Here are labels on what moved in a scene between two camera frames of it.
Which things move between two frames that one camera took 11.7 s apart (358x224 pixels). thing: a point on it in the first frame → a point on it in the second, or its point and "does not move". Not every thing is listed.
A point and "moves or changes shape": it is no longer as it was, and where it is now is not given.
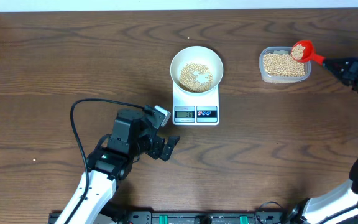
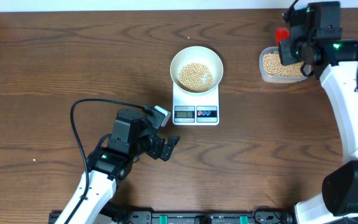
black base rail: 189,217 does not move
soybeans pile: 282,65 does not move
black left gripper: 155,151 does not move
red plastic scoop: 308,54 moves or changes shape
